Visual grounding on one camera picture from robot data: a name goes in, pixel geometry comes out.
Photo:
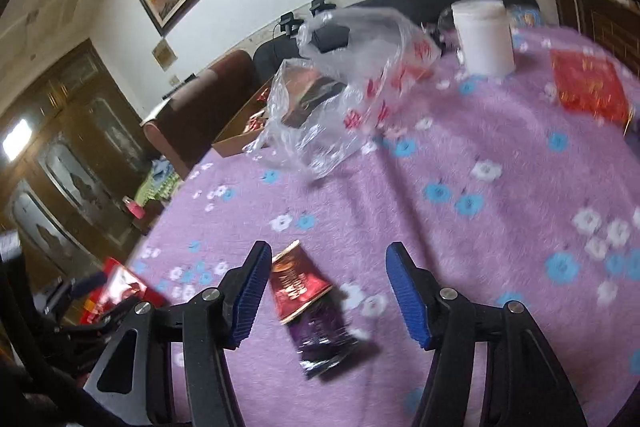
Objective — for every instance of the small pink object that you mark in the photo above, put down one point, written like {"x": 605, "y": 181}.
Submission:
{"x": 134, "y": 209}

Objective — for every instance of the black clamp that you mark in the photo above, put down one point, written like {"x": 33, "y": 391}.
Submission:
{"x": 321, "y": 6}
{"x": 290, "y": 23}

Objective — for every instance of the cardboard box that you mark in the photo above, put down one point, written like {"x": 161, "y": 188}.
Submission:
{"x": 230, "y": 142}

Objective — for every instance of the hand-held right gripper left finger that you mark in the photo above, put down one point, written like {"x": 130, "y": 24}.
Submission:
{"x": 250, "y": 297}

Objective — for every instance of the colourful patterned cloth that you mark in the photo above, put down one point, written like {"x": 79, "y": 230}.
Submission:
{"x": 157, "y": 184}

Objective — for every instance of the dark red purple snack packet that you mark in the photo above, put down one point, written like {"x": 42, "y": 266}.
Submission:
{"x": 300, "y": 292}

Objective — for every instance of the red gold-print packet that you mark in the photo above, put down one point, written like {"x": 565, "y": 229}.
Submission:
{"x": 590, "y": 87}

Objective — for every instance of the red-rimmed white tray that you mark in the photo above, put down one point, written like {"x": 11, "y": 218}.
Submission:
{"x": 122, "y": 287}

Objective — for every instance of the purple floral blanket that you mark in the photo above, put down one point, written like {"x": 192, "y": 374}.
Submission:
{"x": 450, "y": 157}

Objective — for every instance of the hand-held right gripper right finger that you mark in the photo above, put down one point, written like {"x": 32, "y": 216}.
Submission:
{"x": 407, "y": 297}

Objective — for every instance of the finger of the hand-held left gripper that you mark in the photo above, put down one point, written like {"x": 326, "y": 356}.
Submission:
{"x": 82, "y": 289}

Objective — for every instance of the clear plastic bag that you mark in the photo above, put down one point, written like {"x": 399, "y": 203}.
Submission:
{"x": 365, "y": 117}

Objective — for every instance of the brown armchair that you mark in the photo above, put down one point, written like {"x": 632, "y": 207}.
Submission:
{"x": 200, "y": 117}

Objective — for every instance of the wooden cabinet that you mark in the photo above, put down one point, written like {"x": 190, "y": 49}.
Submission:
{"x": 75, "y": 132}

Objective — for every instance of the small gold wall frame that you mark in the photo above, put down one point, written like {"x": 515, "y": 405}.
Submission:
{"x": 164, "y": 53}

